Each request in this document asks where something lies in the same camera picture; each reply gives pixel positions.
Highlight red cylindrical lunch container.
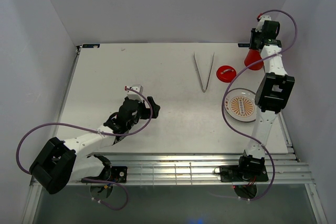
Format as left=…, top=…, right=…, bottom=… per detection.
left=244, top=49, right=264, bottom=71

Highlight metal food tongs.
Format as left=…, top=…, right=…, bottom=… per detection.
left=192, top=53, right=215, bottom=93

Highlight red container lid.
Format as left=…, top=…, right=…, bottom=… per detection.
left=216, top=65, right=237, bottom=83

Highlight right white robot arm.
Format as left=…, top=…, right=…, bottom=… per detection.
left=237, top=16, right=295, bottom=180

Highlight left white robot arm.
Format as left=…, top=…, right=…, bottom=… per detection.
left=29, top=97, right=161, bottom=194

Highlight patterned round plate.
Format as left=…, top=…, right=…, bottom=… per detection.
left=224, top=88, right=256, bottom=123

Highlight aluminium table frame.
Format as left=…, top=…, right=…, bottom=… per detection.
left=24, top=43, right=327, bottom=223

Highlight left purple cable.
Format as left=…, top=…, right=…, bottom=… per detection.
left=16, top=89, right=153, bottom=175

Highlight purple cable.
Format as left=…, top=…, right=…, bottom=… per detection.
left=222, top=9, right=299, bottom=201
left=16, top=89, right=153, bottom=175

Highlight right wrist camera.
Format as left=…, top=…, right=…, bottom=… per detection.
left=257, top=13, right=272, bottom=27

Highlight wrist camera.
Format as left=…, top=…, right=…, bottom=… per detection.
left=257, top=13, right=272, bottom=27
left=124, top=84, right=143, bottom=100

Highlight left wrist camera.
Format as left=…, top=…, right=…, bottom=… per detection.
left=124, top=84, right=143, bottom=100

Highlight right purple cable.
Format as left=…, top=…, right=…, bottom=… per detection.
left=222, top=9, right=299, bottom=201

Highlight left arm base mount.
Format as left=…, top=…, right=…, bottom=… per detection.
left=91, top=155, right=128, bottom=183

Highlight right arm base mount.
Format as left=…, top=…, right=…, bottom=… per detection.
left=213, top=165, right=269, bottom=182

